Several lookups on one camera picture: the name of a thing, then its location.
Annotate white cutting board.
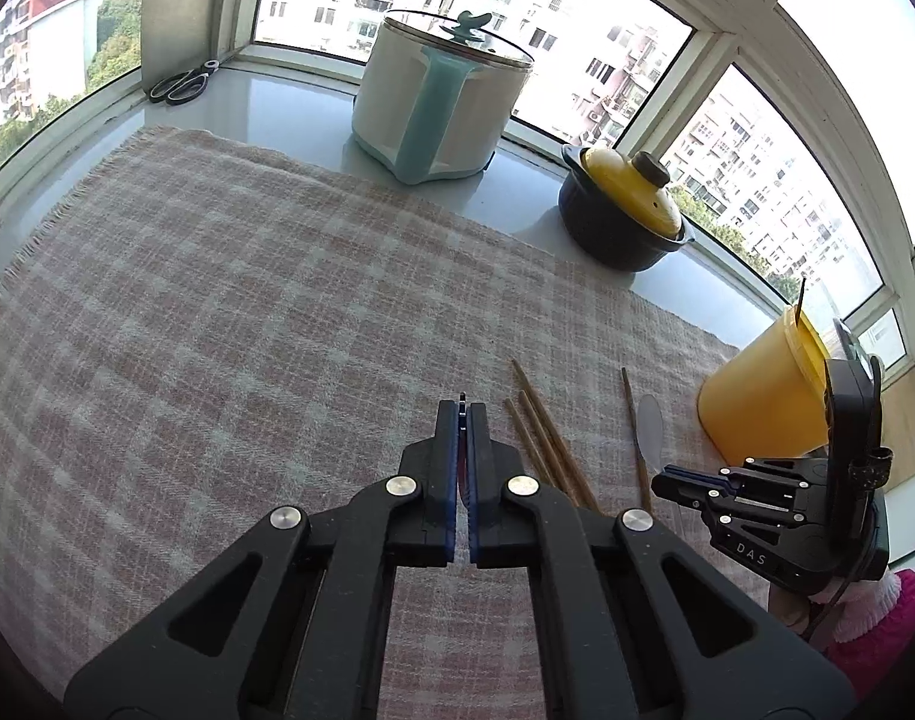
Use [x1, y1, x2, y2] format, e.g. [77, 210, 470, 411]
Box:
[140, 0, 222, 95]

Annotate white window frame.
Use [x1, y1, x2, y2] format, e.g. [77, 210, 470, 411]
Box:
[0, 0, 915, 391]

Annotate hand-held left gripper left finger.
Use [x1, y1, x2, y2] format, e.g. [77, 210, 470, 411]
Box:
[63, 400, 466, 720]

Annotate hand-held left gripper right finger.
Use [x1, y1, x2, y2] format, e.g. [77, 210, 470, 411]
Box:
[467, 400, 856, 720]

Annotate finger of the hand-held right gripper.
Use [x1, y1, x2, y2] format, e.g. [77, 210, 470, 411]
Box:
[650, 480, 803, 530]
[663, 457, 807, 493]

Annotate dark clay pot yellow lid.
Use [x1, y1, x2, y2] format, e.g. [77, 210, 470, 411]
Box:
[558, 144, 697, 272]

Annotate clear plastic spoon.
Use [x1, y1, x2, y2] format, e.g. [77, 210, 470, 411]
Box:
[633, 395, 687, 533]

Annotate pink checked cloth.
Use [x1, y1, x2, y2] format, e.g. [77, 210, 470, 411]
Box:
[0, 126, 773, 720]

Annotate white teal pot glass lid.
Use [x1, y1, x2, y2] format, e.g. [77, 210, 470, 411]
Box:
[350, 10, 537, 187]

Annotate person's right hand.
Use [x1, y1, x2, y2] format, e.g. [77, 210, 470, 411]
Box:
[770, 570, 901, 635]

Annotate person's right forearm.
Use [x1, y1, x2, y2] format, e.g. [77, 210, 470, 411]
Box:
[824, 568, 915, 661]

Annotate black handled scissors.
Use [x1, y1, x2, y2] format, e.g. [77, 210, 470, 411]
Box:
[148, 60, 220, 106]

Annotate yellow plastic container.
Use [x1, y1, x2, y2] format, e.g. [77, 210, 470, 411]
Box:
[697, 306, 833, 466]

